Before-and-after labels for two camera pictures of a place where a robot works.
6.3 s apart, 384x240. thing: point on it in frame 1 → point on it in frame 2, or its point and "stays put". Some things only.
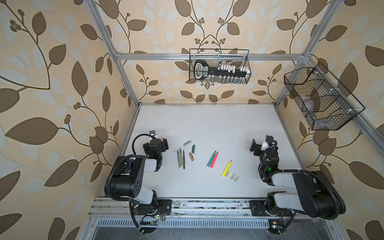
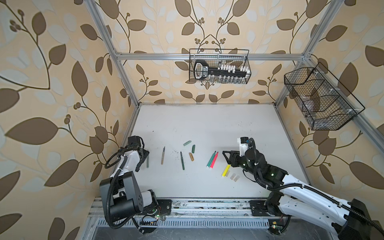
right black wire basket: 326,104 stays put
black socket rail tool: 223,74 stays put
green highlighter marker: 210,160 stays put
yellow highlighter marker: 226,169 stays put
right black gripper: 258,149 → 235,154
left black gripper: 163,145 → 144,153
